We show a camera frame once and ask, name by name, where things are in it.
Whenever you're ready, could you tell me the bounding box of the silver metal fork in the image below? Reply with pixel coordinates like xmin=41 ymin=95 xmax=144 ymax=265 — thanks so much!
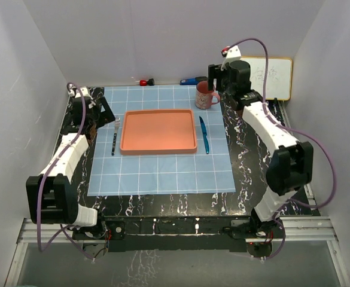
xmin=111 ymin=118 xmax=120 ymax=156

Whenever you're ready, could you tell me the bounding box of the pink floral mug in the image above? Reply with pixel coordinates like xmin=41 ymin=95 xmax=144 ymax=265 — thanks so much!
xmin=195 ymin=80 xmax=221 ymax=110

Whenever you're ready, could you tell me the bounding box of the orange plastic tray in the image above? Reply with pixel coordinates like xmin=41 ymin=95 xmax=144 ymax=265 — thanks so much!
xmin=120 ymin=109 xmax=197 ymax=155

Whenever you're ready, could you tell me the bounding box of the blue patterned knife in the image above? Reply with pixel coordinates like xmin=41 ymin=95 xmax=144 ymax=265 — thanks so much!
xmin=199 ymin=117 xmax=210 ymax=154

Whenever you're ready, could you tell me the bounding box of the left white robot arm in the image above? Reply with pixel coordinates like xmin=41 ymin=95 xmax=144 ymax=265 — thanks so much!
xmin=26 ymin=94 xmax=115 ymax=239

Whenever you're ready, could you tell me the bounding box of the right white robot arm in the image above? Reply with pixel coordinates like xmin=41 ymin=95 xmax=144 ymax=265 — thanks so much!
xmin=208 ymin=60 xmax=314 ymax=237

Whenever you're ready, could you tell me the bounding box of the blue marker pen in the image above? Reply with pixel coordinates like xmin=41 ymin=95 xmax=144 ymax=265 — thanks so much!
xmin=179 ymin=76 xmax=208 ymax=86

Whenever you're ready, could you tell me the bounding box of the small framed whiteboard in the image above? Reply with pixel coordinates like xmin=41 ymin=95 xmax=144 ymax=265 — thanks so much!
xmin=242 ymin=57 xmax=293 ymax=101

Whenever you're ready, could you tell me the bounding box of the red capped marker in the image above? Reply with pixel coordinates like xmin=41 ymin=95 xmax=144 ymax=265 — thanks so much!
xmin=139 ymin=78 xmax=155 ymax=87

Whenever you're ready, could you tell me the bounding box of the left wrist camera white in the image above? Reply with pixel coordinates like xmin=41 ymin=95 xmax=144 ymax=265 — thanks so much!
xmin=67 ymin=84 xmax=96 ymax=109

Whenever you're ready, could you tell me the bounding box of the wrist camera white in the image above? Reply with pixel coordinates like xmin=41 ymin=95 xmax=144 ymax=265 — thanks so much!
xmin=220 ymin=45 xmax=242 ymax=71
xmin=67 ymin=84 xmax=96 ymax=109

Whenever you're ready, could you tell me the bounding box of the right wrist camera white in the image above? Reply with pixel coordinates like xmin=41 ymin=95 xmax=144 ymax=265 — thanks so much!
xmin=220 ymin=45 xmax=242 ymax=71

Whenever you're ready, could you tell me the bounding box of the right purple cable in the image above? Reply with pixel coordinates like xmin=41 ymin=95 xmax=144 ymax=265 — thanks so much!
xmin=222 ymin=38 xmax=337 ymax=260

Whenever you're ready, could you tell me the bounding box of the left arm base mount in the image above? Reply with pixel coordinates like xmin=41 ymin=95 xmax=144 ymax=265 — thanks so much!
xmin=69 ymin=214 xmax=126 ymax=241

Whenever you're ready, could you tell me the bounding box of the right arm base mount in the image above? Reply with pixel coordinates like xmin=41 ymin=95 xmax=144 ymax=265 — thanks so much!
xmin=221 ymin=219 xmax=283 ymax=240

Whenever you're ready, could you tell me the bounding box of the aluminium frame rail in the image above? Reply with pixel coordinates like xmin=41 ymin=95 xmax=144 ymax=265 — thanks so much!
xmin=16 ymin=217 xmax=340 ymax=245

